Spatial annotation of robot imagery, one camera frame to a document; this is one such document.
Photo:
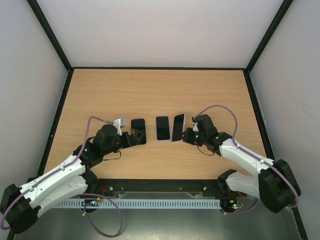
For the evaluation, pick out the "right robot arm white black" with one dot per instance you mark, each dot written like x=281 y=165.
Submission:
x=270 y=181

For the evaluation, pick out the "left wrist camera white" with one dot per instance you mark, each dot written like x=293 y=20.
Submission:
x=119 y=124

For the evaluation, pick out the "dark blue phone screen up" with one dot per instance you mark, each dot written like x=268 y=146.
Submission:
x=178 y=127

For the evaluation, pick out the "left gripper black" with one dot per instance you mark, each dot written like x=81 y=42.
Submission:
x=133 y=132

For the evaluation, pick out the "clear phone case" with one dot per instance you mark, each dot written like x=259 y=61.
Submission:
x=184 y=120

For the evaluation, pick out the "silver white phone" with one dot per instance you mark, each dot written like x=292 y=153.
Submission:
x=163 y=128

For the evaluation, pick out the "light blue slotted cable duct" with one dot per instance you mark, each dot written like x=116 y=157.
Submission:
x=202 y=204

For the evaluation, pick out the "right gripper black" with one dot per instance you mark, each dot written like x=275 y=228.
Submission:
x=188 y=135

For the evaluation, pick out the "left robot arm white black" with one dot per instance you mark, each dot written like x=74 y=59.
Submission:
x=21 y=206

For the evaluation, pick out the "black phone case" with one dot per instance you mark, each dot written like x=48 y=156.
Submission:
x=131 y=125

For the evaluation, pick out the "blue phone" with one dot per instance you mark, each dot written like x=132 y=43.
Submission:
x=138 y=123

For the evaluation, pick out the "black aluminium frame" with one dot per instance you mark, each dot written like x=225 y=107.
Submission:
x=41 y=18

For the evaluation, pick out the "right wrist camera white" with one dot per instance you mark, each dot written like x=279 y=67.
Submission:
x=195 y=125

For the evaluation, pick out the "black front mounting rail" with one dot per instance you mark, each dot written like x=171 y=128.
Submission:
x=216 y=188

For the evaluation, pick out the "lilac phone case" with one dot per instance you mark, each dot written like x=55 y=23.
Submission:
x=170 y=125

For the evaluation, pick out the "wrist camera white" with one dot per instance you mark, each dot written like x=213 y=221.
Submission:
x=195 y=125
x=119 y=124

